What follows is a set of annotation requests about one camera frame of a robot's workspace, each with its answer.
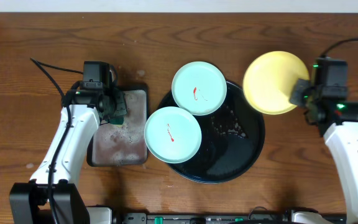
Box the green yellow sponge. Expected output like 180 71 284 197
106 116 124 125

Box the yellow plate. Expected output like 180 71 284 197
242 51 310 115

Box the light blue plate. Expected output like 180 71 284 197
144 106 202 164
172 62 227 116

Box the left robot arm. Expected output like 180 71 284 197
9 88 126 223

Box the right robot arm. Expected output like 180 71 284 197
289 79 358 223

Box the rectangular black soapy tray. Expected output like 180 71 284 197
86 83 149 167

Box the round black tray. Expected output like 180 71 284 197
168 81 265 184

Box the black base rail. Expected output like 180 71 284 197
113 212 347 224

